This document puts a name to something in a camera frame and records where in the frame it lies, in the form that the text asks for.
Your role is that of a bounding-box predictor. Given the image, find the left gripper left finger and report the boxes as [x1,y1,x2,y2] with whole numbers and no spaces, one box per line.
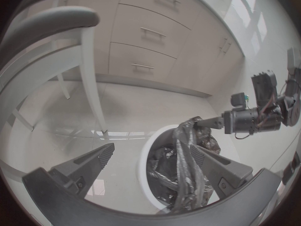
[48,143,115,195]

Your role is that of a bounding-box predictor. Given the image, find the black plastic bag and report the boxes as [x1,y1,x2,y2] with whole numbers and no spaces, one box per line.
[147,116,221,215]

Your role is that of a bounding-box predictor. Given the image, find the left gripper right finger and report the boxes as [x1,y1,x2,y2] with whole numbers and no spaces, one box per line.
[190,144,253,196]

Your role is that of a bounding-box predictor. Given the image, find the beige cabinet with drawers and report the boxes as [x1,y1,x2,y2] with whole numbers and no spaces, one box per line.
[60,0,245,98]

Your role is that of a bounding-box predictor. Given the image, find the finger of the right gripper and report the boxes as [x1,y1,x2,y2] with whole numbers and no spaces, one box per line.
[195,117,225,129]

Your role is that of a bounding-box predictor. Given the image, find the white trash bin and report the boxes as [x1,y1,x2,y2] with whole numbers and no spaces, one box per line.
[137,124,181,215]

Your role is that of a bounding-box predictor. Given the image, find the grey padded white chair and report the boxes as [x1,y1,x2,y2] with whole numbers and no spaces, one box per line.
[0,0,109,181]

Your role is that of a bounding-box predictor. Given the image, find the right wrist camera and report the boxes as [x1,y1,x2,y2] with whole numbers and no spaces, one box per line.
[231,92,250,109]

